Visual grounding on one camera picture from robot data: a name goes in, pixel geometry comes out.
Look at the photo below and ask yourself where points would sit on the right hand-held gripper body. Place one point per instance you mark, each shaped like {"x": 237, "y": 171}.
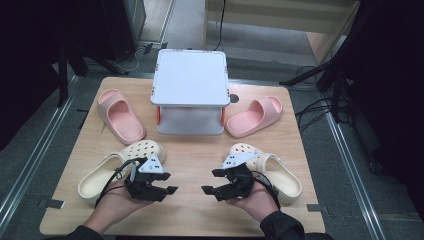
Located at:
{"x": 241, "y": 183}

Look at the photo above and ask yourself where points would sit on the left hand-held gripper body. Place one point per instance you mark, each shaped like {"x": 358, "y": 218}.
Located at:
{"x": 146, "y": 186}

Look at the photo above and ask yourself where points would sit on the cream perforated clog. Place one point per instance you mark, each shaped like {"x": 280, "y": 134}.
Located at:
{"x": 280, "y": 176}
{"x": 96, "y": 180}

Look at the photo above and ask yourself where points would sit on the pink slipper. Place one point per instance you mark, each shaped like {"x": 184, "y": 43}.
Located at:
{"x": 255, "y": 116}
{"x": 121, "y": 118}

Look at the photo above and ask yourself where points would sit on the white two-tier shoe rack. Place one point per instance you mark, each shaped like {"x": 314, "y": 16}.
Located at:
{"x": 190, "y": 76}

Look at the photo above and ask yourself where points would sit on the person's right hand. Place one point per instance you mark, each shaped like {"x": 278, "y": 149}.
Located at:
{"x": 258, "y": 203}

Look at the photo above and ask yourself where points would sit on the person's left hand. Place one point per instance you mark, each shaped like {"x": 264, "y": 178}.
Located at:
{"x": 115, "y": 205}

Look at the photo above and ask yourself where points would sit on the round dark table grommet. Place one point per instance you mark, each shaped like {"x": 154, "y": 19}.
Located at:
{"x": 234, "y": 98}

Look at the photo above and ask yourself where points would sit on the black metal stand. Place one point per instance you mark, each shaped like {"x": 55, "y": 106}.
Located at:
{"x": 336, "y": 93}
{"x": 62, "y": 80}

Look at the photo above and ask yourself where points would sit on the dark cabinet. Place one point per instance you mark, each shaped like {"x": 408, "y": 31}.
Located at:
{"x": 133, "y": 20}

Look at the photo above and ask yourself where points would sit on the beige wooden cabinet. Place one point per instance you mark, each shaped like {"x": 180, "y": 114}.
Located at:
{"x": 283, "y": 13}

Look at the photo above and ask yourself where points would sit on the dark curtain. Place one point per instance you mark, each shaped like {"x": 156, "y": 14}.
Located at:
{"x": 33, "y": 50}
{"x": 393, "y": 83}

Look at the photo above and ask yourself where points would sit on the metal floor rail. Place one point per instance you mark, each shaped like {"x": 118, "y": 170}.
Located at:
{"x": 350, "y": 173}
{"x": 36, "y": 156}

